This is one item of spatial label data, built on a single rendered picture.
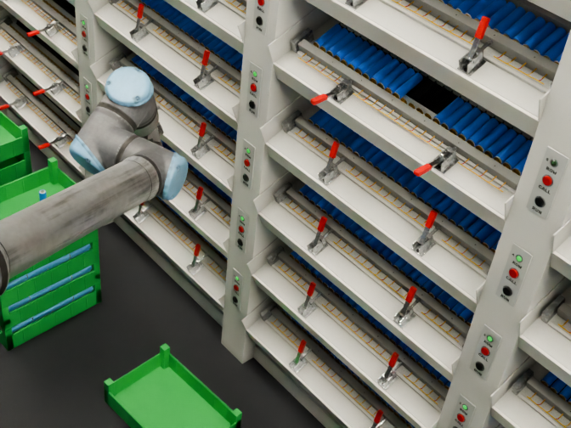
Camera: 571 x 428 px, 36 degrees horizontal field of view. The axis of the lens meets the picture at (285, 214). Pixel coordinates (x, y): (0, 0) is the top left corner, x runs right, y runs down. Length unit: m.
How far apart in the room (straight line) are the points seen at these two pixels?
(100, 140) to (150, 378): 0.86
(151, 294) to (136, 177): 1.04
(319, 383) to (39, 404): 0.71
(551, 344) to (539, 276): 0.15
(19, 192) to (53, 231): 1.04
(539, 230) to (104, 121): 0.84
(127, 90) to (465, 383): 0.88
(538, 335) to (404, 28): 0.59
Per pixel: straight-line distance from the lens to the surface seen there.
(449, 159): 1.58
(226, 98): 2.05
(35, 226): 1.41
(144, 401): 2.35
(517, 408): 1.77
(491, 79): 1.47
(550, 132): 1.41
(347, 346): 2.05
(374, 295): 1.89
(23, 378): 2.43
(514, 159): 1.58
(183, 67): 2.17
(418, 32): 1.56
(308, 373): 2.25
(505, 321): 1.63
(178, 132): 2.28
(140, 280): 2.66
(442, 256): 1.71
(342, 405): 2.20
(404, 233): 1.74
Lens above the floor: 1.86
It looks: 40 degrees down
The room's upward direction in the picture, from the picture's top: 7 degrees clockwise
